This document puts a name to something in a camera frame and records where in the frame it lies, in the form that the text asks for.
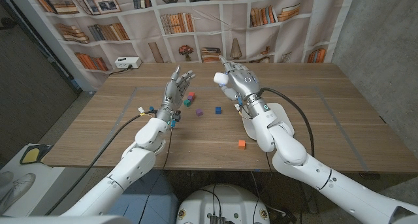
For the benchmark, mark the printed bookshelf backdrop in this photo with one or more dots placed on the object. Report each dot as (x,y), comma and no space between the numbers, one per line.
(143,25)

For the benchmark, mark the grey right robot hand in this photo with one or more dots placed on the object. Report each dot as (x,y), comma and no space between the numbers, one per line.
(245,83)

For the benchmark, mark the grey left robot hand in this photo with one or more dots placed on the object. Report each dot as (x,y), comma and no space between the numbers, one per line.
(173,93)

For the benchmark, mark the blue cube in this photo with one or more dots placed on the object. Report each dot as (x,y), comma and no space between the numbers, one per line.
(218,110)

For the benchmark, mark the red cube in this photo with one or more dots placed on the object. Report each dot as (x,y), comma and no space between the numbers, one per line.
(192,94)

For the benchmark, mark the white shoe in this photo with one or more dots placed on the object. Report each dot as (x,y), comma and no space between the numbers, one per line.
(16,191)
(5,179)

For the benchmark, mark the white airpods case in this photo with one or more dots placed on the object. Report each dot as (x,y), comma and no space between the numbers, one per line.
(220,78)

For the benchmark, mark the purple cube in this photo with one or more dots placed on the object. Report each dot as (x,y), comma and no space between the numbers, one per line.
(199,112)

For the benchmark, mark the white square plate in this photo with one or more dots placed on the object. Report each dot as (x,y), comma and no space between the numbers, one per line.
(249,129)

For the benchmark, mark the small magenta cube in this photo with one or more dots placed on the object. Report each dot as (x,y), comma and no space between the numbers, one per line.
(189,98)

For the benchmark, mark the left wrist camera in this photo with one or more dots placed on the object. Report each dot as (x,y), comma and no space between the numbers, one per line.
(175,118)

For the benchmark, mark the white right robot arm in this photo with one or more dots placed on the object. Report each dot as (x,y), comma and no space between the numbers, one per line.
(294,152)

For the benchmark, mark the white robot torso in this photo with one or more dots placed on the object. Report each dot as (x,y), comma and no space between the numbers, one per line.
(225,204)

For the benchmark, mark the orange cube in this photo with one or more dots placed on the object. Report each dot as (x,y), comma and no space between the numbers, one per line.
(241,144)

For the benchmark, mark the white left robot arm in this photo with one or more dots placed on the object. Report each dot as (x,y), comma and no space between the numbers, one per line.
(143,152)

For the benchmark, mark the green cube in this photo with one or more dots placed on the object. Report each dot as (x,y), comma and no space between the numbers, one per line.
(187,102)

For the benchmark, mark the yellow and black pad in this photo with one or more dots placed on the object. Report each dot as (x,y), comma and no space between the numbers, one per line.
(32,154)

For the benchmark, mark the white power strip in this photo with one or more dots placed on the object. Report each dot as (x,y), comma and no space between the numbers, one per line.
(128,62)

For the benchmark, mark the white floor platform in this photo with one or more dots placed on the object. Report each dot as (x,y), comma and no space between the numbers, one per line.
(39,185)

